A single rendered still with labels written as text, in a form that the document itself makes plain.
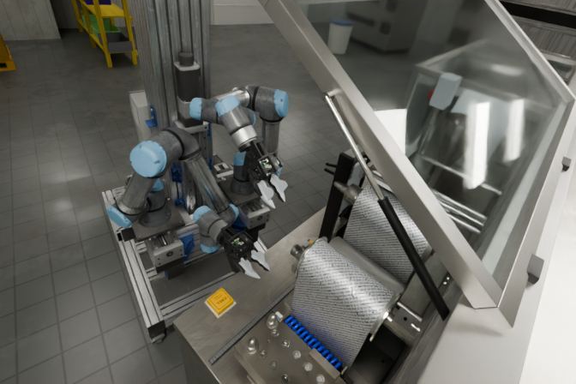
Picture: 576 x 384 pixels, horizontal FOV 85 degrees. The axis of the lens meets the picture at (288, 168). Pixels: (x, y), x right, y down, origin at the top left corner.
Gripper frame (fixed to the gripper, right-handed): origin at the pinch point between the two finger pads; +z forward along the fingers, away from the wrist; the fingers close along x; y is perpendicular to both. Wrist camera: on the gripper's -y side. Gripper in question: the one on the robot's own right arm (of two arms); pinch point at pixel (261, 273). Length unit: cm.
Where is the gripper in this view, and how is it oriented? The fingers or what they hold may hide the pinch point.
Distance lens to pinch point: 111.9
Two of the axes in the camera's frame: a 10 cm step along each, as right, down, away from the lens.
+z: 7.3, 4.7, -5.0
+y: 1.1, -8.0, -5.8
